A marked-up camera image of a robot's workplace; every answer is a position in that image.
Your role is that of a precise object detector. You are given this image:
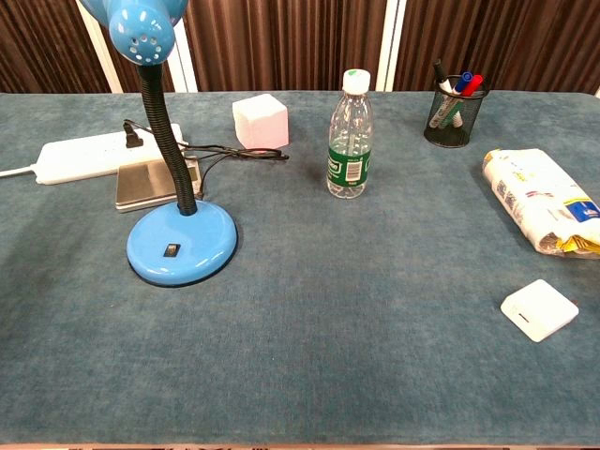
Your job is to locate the blue table cloth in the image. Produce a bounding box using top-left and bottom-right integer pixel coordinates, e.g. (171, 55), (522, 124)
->
(0, 90), (600, 446)

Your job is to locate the black mesh pen holder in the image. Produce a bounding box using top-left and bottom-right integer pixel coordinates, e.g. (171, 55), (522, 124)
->
(423, 74), (488, 149)

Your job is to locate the white frame post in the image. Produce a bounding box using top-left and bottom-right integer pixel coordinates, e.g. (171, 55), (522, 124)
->
(74, 0), (125, 94)
(171, 25), (199, 93)
(374, 0), (407, 93)

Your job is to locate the small white square box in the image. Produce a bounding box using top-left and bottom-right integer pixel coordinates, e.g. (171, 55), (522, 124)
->
(500, 278), (580, 344)

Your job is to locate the white and yellow snack bag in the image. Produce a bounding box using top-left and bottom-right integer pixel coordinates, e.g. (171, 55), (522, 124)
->
(482, 148), (600, 260)

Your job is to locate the clear water bottle green label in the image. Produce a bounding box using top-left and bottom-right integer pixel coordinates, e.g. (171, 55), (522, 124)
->
(325, 68), (375, 200)

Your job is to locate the blue desk lamp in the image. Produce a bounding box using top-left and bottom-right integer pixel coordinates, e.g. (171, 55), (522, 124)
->
(78, 0), (239, 288)

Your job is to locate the pink and white cube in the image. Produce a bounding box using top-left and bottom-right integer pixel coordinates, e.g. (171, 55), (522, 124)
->
(232, 93), (291, 150)

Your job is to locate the white power strip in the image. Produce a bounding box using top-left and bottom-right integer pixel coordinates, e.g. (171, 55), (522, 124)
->
(36, 123), (189, 186)

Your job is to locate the black capped marker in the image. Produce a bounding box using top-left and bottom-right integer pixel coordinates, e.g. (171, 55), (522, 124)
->
(431, 59), (457, 98)

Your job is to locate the white power strip cable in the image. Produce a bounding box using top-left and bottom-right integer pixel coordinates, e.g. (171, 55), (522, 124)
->
(0, 163), (39, 180)

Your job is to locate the red capped marker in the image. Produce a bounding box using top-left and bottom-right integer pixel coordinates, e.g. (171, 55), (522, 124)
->
(461, 73), (485, 98)

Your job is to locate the black power cable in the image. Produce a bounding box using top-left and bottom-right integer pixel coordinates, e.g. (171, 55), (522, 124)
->
(122, 119), (291, 201)

